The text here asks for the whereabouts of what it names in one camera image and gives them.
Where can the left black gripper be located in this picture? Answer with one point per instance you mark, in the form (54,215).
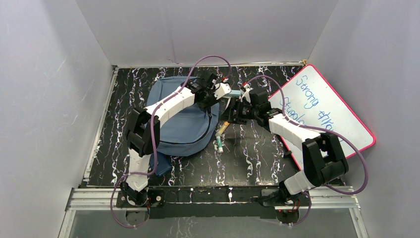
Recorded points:
(212,95)

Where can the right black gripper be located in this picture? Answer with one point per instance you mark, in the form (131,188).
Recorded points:
(235,103)

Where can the teal eraser case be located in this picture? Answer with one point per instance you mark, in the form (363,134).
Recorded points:
(234,93)

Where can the green white glue stick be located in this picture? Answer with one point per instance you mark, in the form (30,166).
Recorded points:
(219,144)

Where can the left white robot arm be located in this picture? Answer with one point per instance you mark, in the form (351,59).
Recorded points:
(142,134)

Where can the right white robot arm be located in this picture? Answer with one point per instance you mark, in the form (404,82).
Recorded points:
(323,156)

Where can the yellow orange highlighter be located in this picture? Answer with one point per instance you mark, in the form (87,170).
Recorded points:
(223,128)

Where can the pink framed whiteboard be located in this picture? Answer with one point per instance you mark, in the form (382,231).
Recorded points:
(309,99)

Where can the navy snap wallet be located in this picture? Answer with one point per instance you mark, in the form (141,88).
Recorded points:
(163,167)

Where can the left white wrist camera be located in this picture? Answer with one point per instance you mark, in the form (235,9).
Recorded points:
(221,89)

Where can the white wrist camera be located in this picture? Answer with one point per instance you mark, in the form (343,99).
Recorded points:
(221,89)
(245,93)

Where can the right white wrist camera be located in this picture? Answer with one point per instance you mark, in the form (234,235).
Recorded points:
(245,93)

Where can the black front rail frame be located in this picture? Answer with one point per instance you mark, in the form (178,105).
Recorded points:
(213,201)

